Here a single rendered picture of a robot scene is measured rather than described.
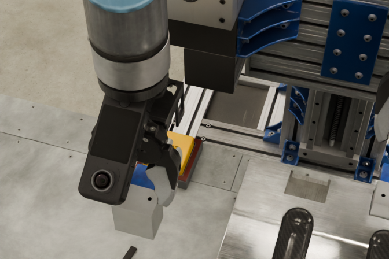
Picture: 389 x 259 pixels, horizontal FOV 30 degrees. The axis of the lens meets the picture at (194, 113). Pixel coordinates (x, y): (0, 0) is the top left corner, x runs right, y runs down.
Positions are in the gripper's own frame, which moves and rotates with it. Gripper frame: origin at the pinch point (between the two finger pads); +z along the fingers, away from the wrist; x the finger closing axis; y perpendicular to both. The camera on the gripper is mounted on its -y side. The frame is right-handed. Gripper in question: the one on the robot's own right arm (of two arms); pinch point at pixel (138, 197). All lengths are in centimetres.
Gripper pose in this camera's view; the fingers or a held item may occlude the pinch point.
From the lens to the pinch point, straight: 86.3
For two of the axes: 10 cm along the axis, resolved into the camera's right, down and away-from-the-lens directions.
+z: 0.1, 6.5, 7.6
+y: 3.1, -7.3, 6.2
